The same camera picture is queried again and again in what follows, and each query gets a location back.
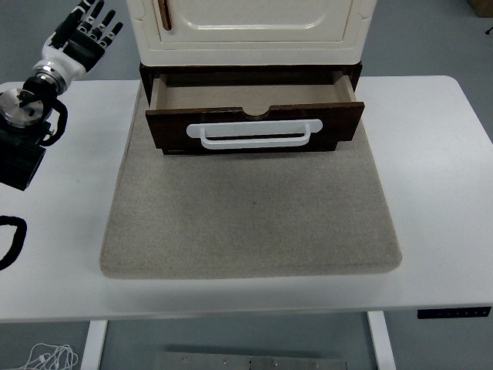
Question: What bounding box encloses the cream plastic cabinet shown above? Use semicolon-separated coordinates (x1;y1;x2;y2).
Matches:
129;0;378;66

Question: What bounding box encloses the copper cabinet door handle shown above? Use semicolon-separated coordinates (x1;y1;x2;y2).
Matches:
155;0;173;31

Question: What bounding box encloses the white cable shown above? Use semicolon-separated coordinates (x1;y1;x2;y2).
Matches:
17;342;80;370

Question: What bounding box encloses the dark brown wooden drawer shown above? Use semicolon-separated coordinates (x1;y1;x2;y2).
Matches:
145;71;366;153

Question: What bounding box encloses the black table control panel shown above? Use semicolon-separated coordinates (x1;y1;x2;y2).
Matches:
418;306;493;320

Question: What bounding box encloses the beige fabric mat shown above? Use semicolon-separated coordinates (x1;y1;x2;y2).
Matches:
99;80;404;279

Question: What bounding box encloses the cardboard box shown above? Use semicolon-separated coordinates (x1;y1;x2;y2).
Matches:
468;0;493;19

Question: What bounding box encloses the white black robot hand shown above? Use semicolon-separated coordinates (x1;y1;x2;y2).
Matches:
34;0;125;84

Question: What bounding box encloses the white table leg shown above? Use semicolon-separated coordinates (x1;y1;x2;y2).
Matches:
80;319;109;370
366;311;397;370

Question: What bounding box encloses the white drawer handle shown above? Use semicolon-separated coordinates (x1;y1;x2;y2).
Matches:
186;119;324;150

